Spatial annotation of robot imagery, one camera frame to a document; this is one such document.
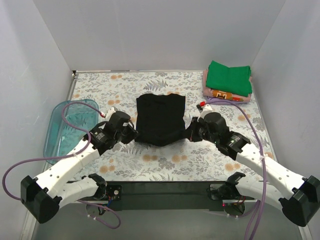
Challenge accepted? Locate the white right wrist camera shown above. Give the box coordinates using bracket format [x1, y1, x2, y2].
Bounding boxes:
[196, 101, 213, 122]

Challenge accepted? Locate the teal plastic bin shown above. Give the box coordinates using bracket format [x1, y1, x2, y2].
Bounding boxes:
[43, 99, 99, 158]

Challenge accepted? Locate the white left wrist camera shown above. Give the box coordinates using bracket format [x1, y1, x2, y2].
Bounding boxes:
[99, 107, 118, 121]

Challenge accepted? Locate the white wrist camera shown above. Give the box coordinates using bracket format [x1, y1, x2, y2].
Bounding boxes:
[196, 101, 213, 122]
[99, 107, 118, 121]

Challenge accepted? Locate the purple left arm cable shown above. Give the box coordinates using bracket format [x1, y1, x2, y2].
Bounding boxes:
[1, 100, 121, 230]

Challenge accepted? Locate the lavender folded t-shirt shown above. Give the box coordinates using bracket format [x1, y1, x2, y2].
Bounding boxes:
[205, 96, 247, 105]

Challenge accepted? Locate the black t-shirt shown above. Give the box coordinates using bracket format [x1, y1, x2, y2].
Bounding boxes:
[135, 93, 186, 147]

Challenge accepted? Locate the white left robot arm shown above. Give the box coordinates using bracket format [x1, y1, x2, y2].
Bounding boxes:
[20, 109, 137, 224]

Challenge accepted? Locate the floral table mat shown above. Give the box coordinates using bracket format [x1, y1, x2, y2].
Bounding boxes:
[70, 71, 273, 181]

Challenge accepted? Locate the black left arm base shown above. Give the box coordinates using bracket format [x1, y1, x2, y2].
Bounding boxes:
[93, 184, 123, 201]

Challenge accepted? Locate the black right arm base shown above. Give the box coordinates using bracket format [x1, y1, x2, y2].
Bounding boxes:
[206, 183, 253, 205]

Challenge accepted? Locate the aluminium frame rail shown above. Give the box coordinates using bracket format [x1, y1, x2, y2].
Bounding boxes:
[19, 180, 312, 240]

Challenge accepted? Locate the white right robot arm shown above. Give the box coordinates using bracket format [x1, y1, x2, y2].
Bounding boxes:
[186, 110, 320, 227]

